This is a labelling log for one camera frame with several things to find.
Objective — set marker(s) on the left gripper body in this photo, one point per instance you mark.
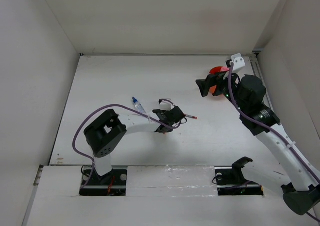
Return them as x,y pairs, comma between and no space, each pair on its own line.
168,130

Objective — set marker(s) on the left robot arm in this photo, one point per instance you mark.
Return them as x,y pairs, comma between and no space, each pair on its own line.
105,133

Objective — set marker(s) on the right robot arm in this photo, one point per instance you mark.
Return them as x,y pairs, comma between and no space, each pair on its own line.
300,185

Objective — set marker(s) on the red gel pen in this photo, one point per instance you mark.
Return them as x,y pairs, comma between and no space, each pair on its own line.
191,116

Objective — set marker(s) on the orange round organizer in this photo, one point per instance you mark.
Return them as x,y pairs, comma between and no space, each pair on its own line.
219,83

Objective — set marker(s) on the blue capped spray bottle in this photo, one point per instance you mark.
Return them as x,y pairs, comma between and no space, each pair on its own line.
138,106

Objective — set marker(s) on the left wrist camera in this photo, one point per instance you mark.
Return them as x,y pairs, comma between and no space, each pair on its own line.
165,104

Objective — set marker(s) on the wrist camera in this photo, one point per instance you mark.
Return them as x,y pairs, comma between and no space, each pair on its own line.
237,62
165,104

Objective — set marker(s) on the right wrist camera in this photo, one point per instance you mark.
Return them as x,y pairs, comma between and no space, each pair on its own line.
237,62

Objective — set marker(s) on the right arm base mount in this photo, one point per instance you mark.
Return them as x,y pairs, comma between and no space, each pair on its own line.
231,182

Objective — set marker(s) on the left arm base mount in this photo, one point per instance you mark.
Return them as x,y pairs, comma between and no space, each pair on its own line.
114,184

